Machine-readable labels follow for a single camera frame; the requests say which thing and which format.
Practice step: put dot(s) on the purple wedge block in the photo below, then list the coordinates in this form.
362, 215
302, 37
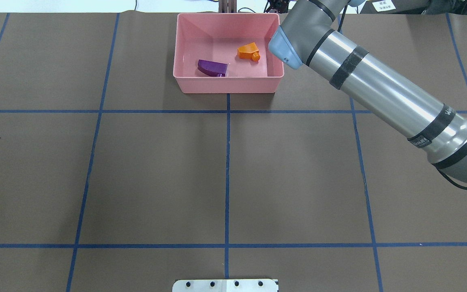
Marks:
211, 68

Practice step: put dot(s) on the orange wedge block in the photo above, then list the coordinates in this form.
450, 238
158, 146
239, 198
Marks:
249, 52

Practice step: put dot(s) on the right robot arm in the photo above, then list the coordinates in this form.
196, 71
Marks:
307, 38

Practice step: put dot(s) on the pink plastic box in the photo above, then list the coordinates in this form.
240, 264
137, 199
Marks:
216, 37

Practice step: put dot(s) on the white label paper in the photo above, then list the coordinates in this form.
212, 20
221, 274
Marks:
383, 5

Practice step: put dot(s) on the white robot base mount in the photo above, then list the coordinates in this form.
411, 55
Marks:
226, 285

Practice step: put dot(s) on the background cables cluster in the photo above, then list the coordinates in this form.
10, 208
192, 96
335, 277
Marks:
265, 6

